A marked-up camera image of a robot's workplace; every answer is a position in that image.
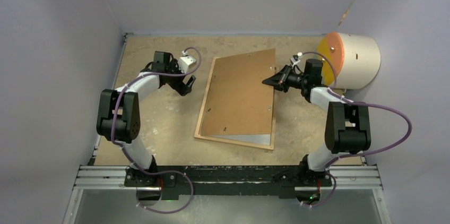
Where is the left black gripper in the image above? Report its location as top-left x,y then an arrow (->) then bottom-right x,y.
165,58 -> 195,96

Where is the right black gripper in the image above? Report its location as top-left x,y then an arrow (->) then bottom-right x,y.
263,64 -> 308,93

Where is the light wooden picture frame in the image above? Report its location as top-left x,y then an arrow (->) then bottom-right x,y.
194,56 -> 276,151

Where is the printed photo with white border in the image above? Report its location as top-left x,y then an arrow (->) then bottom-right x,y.
211,134 -> 271,145

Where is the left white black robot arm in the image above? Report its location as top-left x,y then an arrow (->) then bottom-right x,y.
96,47 -> 202,186

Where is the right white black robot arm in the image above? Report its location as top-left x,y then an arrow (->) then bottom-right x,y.
262,59 -> 371,185

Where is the white cylinder with coloured face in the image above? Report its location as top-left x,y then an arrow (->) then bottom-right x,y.
316,32 -> 380,90

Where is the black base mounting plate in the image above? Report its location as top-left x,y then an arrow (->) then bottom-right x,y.
124,163 -> 333,200

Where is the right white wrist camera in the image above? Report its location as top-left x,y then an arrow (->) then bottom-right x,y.
290,52 -> 303,67

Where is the aluminium rail frame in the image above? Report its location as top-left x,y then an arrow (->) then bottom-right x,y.
64,164 -> 391,223

